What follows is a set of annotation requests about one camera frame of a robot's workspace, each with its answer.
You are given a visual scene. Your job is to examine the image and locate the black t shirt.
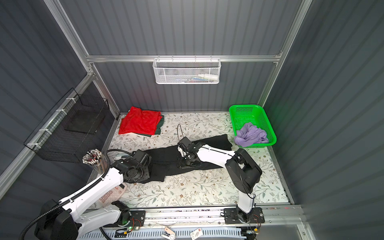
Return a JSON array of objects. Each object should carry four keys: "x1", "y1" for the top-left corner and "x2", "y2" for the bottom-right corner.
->
[{"x1": 141, "y1": 134, "x2": 233, "y2": 184}]

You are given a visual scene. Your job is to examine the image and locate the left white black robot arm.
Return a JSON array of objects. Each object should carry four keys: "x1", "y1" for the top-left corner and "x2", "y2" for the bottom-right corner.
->
[{"x1": 19, "y1": 150, "x2": 151, "y2": 240}]

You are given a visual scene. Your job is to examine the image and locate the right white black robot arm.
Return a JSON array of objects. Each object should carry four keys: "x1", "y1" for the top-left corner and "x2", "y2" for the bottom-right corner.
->
[{"x1": 178, "y1": 137, "x2": 263, "y2": 224}]

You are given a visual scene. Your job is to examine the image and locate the floral table mat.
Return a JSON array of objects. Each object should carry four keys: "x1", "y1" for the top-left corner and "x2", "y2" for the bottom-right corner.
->
[{"x1": 106, "y1": 112, "x2": 290, "y2": 208}]

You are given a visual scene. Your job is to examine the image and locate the pink white remote pad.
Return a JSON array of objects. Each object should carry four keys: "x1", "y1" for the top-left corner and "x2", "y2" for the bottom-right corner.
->
[{"x1": 97, "y1": 183, "x2": 127, "y2": 207}]

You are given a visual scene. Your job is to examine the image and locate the dark green folded t shirt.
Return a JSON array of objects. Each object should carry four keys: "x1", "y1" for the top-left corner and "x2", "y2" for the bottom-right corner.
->
[{"x1": 140, "y1": 115, "x2": 165, "y2": 137}]

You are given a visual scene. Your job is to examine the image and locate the cup of pens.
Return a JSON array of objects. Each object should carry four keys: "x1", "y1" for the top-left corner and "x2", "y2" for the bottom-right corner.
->
[{"x1": 82, "y1": 149, "x2": 105, "y2": 174}]

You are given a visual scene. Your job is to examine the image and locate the red folded t shirt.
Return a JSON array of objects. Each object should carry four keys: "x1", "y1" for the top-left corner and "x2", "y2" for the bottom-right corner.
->
[{"x1": 119, "y1": 107, "x2": 163, "y2": 136}]

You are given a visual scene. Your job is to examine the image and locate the purple t shirt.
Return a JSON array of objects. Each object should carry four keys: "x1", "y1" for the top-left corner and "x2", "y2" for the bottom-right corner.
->
[{"x1": 234, "y1": 123, "x2": 269, "y2": 148}]

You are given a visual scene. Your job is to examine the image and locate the green plastic basket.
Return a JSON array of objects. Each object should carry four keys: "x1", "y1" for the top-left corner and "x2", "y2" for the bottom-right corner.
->
[{"x1": 229, "y1": 105, "x2": 277, "y2": 148}]

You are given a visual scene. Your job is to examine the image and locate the white tag card left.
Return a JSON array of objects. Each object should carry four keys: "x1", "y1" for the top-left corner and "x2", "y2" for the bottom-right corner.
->
[{"x1": 161, "y1": 227, "x2": 176, "y2": 240}]

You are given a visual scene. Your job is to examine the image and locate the white tag card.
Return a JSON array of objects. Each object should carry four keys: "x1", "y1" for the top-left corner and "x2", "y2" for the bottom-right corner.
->
[
  {"x1": 161, "y1": 227, "x2": 176, "y2": 240},
  {"x1": 190, "y1": 228, "x2": 204, "y2": 240}
]

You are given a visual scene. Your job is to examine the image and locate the white tag card right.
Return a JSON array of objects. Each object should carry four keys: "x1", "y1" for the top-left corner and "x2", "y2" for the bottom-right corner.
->
[{"x1": 190, "y1": 228, "x2": 204, "y2": 240}]

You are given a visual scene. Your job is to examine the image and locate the white spray bottle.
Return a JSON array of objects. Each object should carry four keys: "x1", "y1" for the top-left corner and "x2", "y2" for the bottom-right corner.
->
[{"x1": 198, "y1": 74, "x2": 219, "y2": 82}]

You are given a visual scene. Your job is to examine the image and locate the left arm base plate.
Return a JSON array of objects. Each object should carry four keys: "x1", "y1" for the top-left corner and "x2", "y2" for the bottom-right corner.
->
[{"x1": 117, "y1": 211, "x2": 146, "y2": 228}]

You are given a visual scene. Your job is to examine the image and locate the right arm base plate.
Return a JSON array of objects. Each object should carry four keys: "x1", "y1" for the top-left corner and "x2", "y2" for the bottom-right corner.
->
[{"x1": 220, "y1": 207, "x2": 265, "y2": 225}]

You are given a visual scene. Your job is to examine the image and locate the black wire basket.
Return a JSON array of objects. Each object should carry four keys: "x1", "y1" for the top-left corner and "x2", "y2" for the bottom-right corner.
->
[{"x1": 24, "y1": 92, "x2": 113, "y2": 163}]

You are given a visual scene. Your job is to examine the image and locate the white wire mesh basket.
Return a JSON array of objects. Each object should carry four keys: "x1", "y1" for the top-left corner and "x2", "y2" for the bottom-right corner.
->
[{"x1": 153, "y1": 58, "x2": 222, "y2": 85}]

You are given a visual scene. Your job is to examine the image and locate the aluminium front rail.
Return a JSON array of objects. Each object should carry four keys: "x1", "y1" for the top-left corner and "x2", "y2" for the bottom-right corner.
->
[{"x1": 135, "y1": 205, "x2": 307, "y2": 229}]

